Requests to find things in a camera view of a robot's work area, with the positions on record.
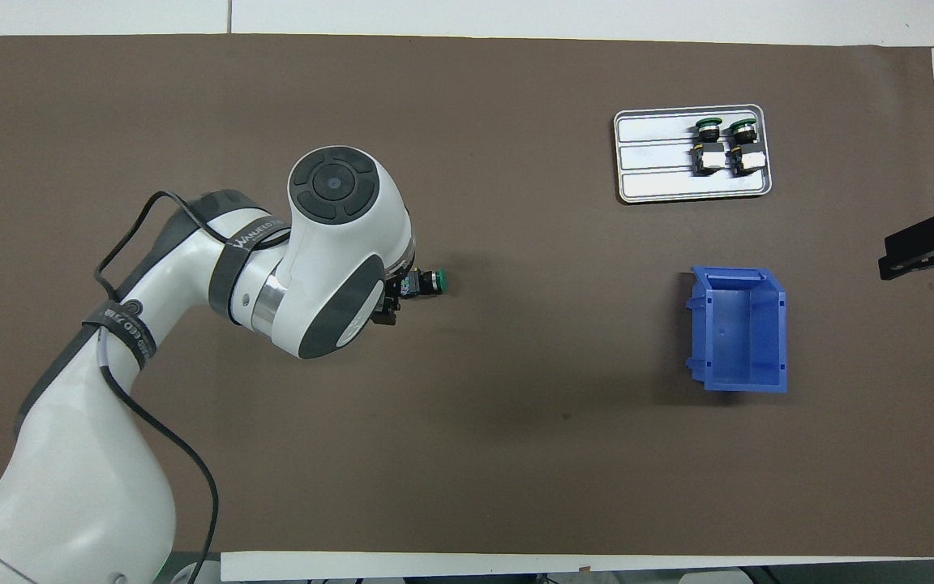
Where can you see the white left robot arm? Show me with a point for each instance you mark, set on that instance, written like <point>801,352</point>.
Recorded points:
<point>329,243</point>

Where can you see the blue plastic storage bin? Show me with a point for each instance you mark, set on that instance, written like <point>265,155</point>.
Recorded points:
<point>743,332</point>

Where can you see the brown table mat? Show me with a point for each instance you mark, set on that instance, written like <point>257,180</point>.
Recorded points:
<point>475,122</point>

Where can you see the grey metal tray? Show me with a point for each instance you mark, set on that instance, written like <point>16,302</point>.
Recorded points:
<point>653,162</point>

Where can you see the green push button switch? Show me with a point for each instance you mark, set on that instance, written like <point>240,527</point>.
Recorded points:
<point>434,282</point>
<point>745,150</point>
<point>708,150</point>

